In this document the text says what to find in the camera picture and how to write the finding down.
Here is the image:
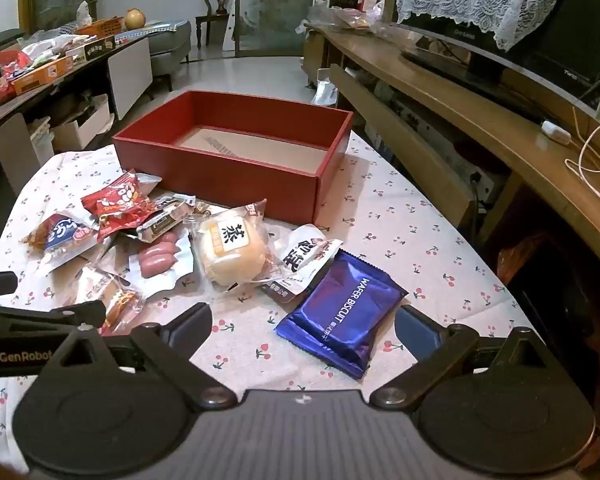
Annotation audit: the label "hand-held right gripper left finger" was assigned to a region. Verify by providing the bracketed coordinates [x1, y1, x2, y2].
[39, 301, 238, 408]

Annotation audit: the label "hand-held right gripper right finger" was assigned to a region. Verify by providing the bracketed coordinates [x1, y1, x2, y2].
[369, 305, 568, 410]

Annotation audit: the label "clear steamed cake packet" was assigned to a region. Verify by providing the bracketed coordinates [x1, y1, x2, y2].
[190, 199, 284, 291]

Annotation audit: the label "blue white pastry packet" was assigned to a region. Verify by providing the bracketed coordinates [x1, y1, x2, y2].
[21, 212, 114, 274]

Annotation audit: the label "white snack packet black print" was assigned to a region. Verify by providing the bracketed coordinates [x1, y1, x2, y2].
[260, 223, 344, 306]

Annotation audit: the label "red snack packet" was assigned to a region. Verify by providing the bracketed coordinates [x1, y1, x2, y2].
[81, 170, 163, 244]

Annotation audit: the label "red cardboard box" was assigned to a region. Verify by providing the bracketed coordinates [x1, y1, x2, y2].
[112, 89, 355, 226]

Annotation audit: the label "clear orange pastry packet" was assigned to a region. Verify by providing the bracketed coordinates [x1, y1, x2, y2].
[72, 265, 146, 337]

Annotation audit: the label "pink sausage packet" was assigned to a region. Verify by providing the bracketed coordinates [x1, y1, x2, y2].
[125, 230, 201, 299]

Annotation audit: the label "blue wafer packet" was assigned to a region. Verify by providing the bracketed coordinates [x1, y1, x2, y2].
[274, 248, 410, 380]

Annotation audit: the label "cherry print tablecloth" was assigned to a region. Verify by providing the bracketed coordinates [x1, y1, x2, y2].
[0, 127, 535, 466]

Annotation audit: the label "clear packet dark label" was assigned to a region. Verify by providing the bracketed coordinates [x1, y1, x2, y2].
[136, 194, 201, 244]

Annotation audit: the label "open cardboard box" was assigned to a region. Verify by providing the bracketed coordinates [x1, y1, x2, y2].
[50, 94, 116, 152]

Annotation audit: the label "red plastic bag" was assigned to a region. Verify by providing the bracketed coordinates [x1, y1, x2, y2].
[0, 51, 33, 115]

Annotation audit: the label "orange flat box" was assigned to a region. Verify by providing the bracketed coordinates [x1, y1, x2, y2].
[12, 55, 76, 96]

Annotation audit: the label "wooden television cabinet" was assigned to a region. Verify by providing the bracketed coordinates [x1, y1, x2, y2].
[302, 22, 600, 283]

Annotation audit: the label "white power adapter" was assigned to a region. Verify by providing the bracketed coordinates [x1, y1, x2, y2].
[540, 120, 574, 145]

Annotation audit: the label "dark side table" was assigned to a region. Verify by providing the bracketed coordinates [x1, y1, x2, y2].
[0, 34, 155, 161]

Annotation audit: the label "black flat box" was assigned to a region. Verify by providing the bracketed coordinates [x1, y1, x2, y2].
[82, 35, 117, 64]

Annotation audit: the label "silver foil bag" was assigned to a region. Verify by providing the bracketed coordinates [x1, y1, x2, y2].
[311, 67, 340, 109]

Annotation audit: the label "orange basket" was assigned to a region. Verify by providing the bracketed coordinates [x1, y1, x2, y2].
[75, 17, 126, 40]

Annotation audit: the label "grey sofa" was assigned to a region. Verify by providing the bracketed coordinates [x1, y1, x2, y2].
[114, 20, 192, 94]

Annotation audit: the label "black television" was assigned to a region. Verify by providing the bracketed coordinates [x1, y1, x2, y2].
[391, 0, 600, 122]

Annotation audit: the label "clear plastic bags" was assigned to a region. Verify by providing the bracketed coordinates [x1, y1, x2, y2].
[306, 0, 397, 37]

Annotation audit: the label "white cable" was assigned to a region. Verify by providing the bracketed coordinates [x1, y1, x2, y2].
[564, 122, 600, 213]

